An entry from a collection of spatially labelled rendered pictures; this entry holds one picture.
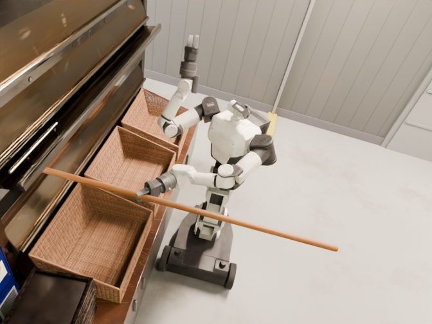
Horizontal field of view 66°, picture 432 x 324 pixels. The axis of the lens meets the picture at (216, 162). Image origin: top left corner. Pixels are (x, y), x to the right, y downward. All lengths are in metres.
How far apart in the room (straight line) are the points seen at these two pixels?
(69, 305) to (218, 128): 1.11
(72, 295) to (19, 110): 0.83
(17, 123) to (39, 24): 0.41
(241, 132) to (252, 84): 2.82
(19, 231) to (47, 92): 0.66
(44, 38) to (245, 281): 2.19
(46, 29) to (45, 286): 1.11
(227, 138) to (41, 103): 0.91
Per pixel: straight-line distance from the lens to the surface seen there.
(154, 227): 2.30
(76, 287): 1.75
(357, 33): 4.35
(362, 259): 3.48
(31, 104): 1.63
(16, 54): 1.48
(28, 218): 1.87
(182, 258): 2.62
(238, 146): 1.81
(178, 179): 1.73
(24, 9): 1.51
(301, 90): 4.59
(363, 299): 3.24
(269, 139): 1.77
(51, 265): 1.93
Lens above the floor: 2.44
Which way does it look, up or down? 41 degrees down
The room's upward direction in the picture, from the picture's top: 14 degrees clockwise
